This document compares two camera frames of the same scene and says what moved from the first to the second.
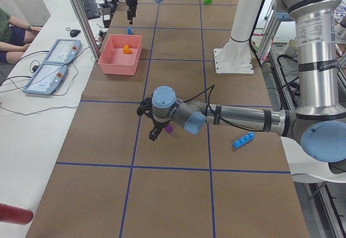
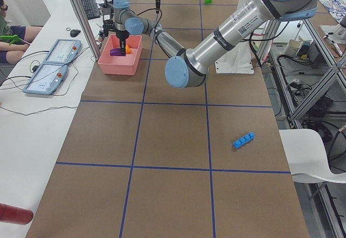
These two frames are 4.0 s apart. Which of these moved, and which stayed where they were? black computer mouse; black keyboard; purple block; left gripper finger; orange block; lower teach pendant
Moved: left gripper finger; purple block
Stayed: lower teach pendant; black computer mouse; black keyboard; orange block
